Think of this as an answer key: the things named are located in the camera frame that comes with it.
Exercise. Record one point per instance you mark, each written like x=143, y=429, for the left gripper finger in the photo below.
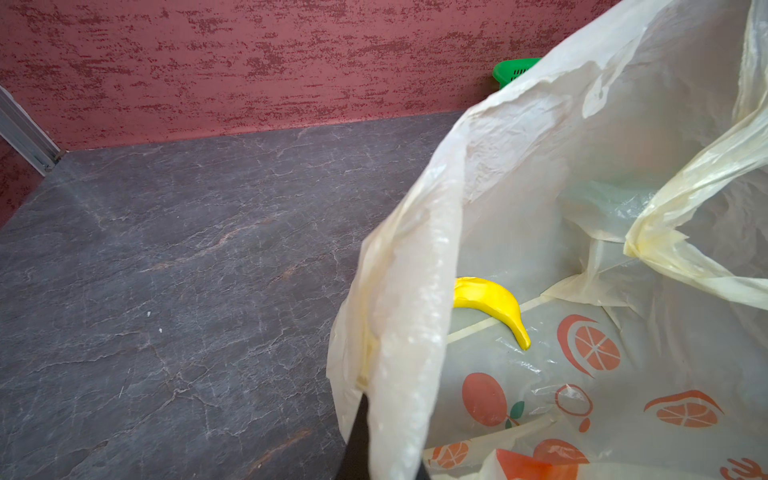
x=355, y=462

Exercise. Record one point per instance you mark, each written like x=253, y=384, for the printed translucent plastic bag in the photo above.
x=618, y=189

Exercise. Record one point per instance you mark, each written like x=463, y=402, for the left aluminium corner post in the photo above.
x=22, y=133

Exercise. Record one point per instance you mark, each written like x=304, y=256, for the green plastic basket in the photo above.
x=509, y=70

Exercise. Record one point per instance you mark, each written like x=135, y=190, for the yellow banana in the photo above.
x=495, y=301

